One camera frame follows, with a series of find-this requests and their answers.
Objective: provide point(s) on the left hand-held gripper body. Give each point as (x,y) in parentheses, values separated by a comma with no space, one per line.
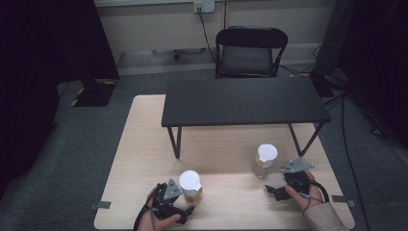
(165,202)

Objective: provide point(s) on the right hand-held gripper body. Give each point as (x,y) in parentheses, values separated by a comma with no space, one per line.
(296,181)

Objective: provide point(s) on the orange-filled jar with white lid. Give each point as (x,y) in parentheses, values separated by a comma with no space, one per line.
(191,187)

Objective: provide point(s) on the clear jar with white lid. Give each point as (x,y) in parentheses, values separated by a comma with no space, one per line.
(265,159)

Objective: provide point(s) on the black raised shelf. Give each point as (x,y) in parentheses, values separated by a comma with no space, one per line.
(224,102)

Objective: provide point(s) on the person's right hand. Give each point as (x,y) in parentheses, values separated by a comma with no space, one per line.
(300,202)

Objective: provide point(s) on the person's left hand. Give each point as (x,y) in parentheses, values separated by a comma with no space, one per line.
(160,223)

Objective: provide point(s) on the grey tape strip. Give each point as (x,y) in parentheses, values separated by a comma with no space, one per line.
(343,200)
(101,205)

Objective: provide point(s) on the black stand base yellow tape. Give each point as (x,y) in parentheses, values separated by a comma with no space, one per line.
(96,93)

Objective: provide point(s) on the black folding chair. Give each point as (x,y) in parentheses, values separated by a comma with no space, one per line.
(247,54)

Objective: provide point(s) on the black curtain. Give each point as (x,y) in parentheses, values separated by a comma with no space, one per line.
(381,57)
(38,64)

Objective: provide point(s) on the grey upright panel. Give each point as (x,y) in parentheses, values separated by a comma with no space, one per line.
(333,35)

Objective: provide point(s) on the metal frame with caster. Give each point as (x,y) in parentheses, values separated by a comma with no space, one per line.
(179,50)

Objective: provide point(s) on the white wall socket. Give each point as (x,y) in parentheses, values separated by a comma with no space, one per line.
(204,5)

